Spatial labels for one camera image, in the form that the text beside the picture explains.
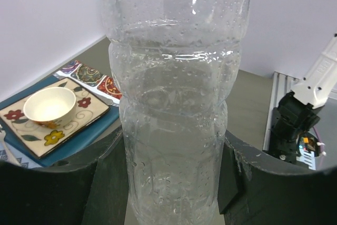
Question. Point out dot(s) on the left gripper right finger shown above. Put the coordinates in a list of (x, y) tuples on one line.
[(256, 188)]

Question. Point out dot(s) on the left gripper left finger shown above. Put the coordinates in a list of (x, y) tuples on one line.
[(89, 187)]

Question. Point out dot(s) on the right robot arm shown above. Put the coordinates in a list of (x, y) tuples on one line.
[(297, 112)]

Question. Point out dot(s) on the square floral plate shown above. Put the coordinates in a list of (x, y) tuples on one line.
[(40, 140)]

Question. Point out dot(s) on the blue patterned placemat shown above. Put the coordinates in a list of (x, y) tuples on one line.
[(101, 85)]

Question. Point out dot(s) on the cream bowl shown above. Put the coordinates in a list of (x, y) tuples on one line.
[(51, 107)]

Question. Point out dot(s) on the silver fork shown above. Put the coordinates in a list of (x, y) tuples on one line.
[(10, 157)]

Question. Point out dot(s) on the grey cable duct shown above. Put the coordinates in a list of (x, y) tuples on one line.
[(306, 159)]

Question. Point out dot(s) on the aluminium frame rail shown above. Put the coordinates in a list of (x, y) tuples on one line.
[(280, 86)]

